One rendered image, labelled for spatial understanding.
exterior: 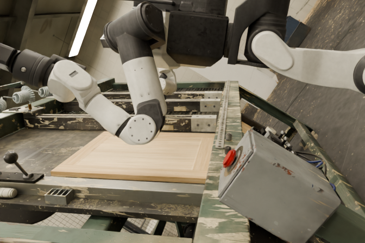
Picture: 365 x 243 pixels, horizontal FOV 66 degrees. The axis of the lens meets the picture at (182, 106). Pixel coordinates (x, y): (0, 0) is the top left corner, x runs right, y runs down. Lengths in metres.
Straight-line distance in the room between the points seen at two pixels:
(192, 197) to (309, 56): 0.55
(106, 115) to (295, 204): 0.50
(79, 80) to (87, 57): 6.70
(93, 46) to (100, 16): 0.75
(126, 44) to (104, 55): 6.46
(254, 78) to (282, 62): 4.09
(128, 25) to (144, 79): 0.15
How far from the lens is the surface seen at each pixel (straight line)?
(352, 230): 0.63
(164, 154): 1.13
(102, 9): 7.11
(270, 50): 0.92
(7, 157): 0.98
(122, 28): 0.79
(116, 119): 0.77
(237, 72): 4.99
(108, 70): 7.27
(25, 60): 0.84
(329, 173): 1.86
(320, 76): 0.99
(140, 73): 0.75
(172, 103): 1.80
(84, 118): 1.60
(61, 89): 0.83
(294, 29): 5.30
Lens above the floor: 1.05
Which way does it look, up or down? 2 degrees up
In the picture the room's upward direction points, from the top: 59 degrees counter-clockwise
